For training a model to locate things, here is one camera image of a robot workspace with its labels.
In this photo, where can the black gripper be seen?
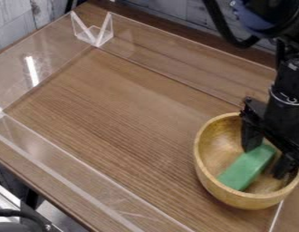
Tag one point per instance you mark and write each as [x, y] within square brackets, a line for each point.
[274, 120]

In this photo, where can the green rectangular block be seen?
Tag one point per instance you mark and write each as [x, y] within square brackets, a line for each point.
[247, 167]

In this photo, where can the brown wooden bowl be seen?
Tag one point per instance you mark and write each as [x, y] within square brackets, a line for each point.
[217, 150]

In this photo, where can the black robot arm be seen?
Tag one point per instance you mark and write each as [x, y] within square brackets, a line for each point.
[273, 19]

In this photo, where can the clear acrylic corner bracket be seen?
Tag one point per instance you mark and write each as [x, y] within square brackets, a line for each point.
[93, 34]

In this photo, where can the clear acrylic tray wall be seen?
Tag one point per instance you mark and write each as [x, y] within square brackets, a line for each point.
[85, 192]

